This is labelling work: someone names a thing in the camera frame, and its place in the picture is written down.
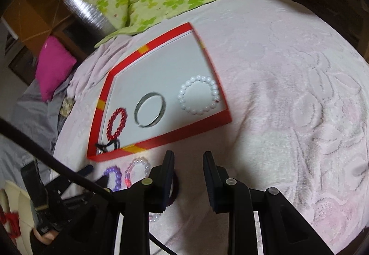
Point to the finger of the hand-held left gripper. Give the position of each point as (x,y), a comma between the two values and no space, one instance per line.
(103,183)
(86,170)

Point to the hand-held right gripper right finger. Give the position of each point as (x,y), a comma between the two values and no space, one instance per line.
(209,178)

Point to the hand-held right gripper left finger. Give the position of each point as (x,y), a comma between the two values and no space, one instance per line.
(168,177)

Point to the red shallow cardboard box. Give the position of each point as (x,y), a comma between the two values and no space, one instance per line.
(161,70)

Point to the person's left hand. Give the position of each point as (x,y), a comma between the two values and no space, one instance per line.
(46,239)

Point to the cream and red cloth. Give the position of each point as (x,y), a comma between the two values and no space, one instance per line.
(16,214)

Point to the grey bed sheet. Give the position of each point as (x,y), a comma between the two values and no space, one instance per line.
(31,119)

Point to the small floral cloth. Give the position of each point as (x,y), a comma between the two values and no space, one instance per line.
(67,105)

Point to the silver metal bangle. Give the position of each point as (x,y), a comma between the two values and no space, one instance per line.
(137,113)

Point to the magenta pillow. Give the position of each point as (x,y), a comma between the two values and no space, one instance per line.
(54,66)

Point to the silver foil sheet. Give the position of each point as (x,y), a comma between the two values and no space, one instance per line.
(86,14)

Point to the brown cardboard box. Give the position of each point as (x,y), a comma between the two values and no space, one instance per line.
(31,15)

